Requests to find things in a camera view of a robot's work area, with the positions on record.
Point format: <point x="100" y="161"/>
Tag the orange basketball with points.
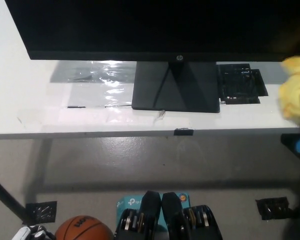
<point x="85" y="230"/>

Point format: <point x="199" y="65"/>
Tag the teal tp-link box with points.
<point x="130" y="202"/>

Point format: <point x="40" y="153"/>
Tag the clear shiny plastic sheet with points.
<point x="102" y="75"/>

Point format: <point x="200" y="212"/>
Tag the black perforated tray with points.
<point x="237" y="85"/>

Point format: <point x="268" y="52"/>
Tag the left black robot body block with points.
<point x="147" y="215"/>

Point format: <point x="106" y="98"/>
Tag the yellow microfibre cloth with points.
<point x="292" y="85"/>

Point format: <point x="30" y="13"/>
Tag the black HP monitor with stand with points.
<point x="115" y="25"/>

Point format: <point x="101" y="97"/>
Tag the white desk leg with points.
<point x="41" y="162"/>

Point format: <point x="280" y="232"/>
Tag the crumpled clear tape piece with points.
<point x="160" y="115"/>

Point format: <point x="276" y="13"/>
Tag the black floor tape patch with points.
<point x="272" y="208"/>
<point x="41" y="211"/>

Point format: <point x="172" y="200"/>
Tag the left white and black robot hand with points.
<point x="37" y="233"/>

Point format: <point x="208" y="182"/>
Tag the black slanted desk leg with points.
<point x="2" y="193"/>

